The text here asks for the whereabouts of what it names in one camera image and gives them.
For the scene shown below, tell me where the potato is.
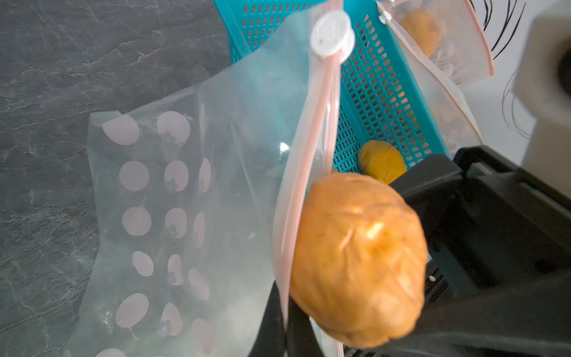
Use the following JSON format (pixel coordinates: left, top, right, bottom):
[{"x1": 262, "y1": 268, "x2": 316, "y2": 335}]
[
  {"x1": 358, "y1": 141, "x2": 407, "y2": 184},
  {"x1": 290, "y1": 173, "x2": 428, "y2": 349}
]

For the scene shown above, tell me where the teal plastic basket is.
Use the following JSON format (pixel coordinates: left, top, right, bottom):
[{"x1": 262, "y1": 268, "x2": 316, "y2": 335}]
[{"x1": 215, "y1": 0, "x2": 450, "y2": 173}]

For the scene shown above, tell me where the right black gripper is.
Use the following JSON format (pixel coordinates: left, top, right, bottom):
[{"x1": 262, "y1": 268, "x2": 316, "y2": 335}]
[{"x1": 371, "y1": 146, "x2": 570, "y2": 356}]

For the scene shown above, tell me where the clear zipper bag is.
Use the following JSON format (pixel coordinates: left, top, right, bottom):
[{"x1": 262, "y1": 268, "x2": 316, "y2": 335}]
[
  {"x1": 377, "y1": 2, "x2": 483, "y2": 155},
  {"x1": 64, "y1": 1, "x2": 355, "y2": 356},
  {"x1": 381, "y1": 1, "x2": 495, "y2": 86}
]

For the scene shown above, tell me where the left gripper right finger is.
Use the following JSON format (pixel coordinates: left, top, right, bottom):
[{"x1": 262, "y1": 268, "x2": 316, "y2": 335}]
[{"x1": 285, "y1": 298, "x2": 324, "y2": 357}]

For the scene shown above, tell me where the potato right middle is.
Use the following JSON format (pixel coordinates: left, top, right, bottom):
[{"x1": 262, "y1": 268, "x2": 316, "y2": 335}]
[{"x1": 358, "y1": 141, "x2": 407, "y2": 184}]

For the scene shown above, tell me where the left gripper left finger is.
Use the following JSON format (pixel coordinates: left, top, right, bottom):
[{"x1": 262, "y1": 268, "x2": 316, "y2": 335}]
[{"x1": 248, "y1": 283, "x2": 286, "y2": 357}]

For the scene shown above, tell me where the potato top right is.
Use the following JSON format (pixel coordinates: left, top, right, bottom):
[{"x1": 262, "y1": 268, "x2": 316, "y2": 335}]
[{"x1": 290, "y1": 173, "x2": 428, "y2": 349}]

